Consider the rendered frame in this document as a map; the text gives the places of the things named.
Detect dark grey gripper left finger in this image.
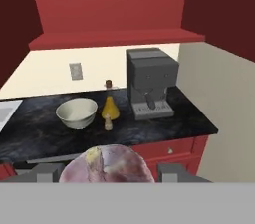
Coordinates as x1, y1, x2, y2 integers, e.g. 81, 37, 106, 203
1, 162, 66, 183

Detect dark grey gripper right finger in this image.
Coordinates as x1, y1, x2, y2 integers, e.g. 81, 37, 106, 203
156, 162, 213, 183

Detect purple white garlic bulb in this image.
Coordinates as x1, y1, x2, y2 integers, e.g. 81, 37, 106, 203
59, 143, 155, 183

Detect white mixing bowl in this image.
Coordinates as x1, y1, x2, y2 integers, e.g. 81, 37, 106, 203
55, 97, 99, 130

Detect small cream shaker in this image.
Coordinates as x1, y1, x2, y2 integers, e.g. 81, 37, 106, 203
104, 114, 115, 131

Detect beige fridge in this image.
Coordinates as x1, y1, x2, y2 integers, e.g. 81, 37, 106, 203
175, 41, 255, 183

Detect yellow bottle with dark cork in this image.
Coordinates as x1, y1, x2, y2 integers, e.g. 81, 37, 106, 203
101, 79, 121, 121

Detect red cupboard door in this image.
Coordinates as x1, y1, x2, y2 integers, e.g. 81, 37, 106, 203
145, 156, 204, 183

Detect red drawer front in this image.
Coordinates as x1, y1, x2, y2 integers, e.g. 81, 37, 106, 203
129, 136, 196, 163

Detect white sink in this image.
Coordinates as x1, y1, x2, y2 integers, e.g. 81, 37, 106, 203
0, 99, 24, 132

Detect grey coffee machine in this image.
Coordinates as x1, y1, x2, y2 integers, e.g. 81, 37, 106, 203
126, 47, 180, 121

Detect grey wall socket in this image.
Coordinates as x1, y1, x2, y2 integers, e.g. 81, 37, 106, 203
68, 62, 84, 81

